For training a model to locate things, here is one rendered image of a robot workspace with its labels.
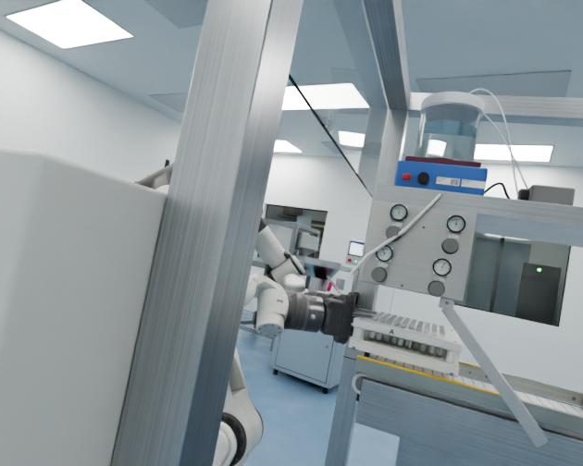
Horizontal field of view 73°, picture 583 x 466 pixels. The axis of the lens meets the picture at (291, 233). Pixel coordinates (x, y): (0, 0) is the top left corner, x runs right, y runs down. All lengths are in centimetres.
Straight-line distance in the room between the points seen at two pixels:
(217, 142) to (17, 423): 22
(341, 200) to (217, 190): 635
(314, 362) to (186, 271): 338
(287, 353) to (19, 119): 395
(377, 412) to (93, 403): 75
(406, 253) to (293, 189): 622
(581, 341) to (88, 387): 590
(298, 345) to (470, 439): 283
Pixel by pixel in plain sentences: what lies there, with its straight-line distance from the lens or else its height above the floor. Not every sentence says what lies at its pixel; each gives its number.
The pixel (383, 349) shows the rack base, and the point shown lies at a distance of 98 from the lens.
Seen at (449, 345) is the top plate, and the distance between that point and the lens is 97.
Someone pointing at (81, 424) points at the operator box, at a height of 98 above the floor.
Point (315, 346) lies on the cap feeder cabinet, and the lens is 364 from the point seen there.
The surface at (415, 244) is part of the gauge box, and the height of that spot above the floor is 120.
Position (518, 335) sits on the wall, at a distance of 601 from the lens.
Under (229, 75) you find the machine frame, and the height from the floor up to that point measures 125.
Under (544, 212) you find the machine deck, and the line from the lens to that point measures 95.
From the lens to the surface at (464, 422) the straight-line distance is 99.
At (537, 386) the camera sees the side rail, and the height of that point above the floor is 91.
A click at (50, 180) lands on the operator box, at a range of 26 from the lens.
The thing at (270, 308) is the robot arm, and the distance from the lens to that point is 94.
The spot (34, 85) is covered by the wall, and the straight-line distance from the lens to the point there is 570.
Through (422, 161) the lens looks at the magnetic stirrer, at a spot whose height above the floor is 140.
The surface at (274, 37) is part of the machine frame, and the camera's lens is 36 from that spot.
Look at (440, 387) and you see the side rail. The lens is 97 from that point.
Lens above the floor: 112
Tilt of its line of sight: 3 degrees up
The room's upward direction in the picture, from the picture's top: 11 degrees clockwise
